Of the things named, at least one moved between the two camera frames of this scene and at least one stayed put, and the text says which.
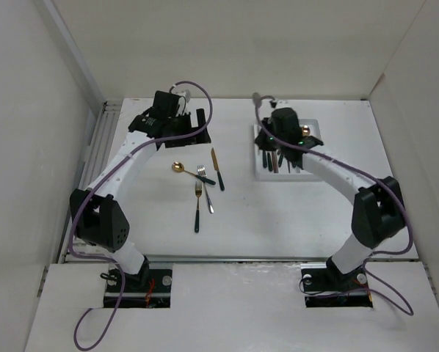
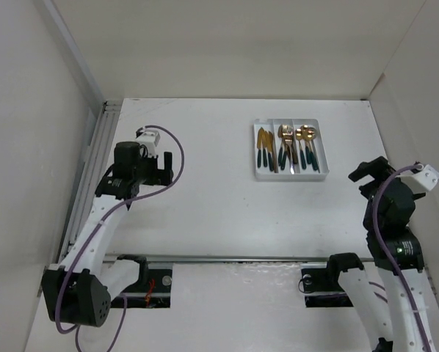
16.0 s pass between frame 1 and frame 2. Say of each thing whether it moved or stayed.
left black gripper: moved
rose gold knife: stayed
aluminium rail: stayed
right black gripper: moved
